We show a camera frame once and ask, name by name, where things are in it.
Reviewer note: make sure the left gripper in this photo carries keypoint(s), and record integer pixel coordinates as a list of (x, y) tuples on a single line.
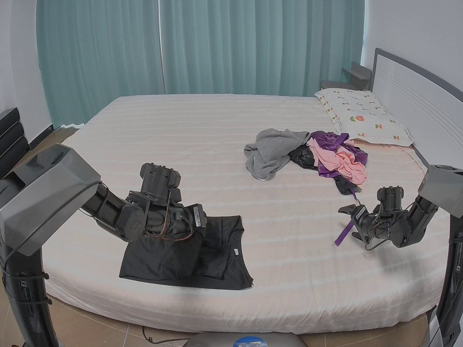
[(190, 222)]

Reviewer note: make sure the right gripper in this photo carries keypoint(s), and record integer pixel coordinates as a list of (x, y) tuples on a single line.
[(365, 222)]

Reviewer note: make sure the black T-shirt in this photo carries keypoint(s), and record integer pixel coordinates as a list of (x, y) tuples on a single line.
[(209, 262)]

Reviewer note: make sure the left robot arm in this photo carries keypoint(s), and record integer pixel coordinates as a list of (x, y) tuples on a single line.
[(50, 190)]

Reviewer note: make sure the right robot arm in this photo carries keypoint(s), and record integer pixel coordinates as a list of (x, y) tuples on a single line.
[(441, 190)]

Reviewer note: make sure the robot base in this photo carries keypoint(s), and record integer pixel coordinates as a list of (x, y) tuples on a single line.
[(217, 342)]

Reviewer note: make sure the pile of clothes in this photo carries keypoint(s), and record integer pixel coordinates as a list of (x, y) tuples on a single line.
[(340, 161)]

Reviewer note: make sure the bed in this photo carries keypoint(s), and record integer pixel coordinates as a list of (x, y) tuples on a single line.
[(202, 139)]

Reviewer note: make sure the grey garment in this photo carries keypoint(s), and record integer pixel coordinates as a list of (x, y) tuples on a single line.
[(271, 154)]

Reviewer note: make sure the white printed pillow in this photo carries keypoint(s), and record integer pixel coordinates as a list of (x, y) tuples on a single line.
[(365, 116)]

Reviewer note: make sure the grey bedside table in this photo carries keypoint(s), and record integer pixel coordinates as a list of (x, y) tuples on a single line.
[(356, 74)]

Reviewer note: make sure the blue-green curtain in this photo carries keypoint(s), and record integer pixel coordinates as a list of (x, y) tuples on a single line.
[(101, 49), (260, 34)]

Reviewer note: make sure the black dressing table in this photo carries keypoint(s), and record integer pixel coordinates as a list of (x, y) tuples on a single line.
[(12, 136)]

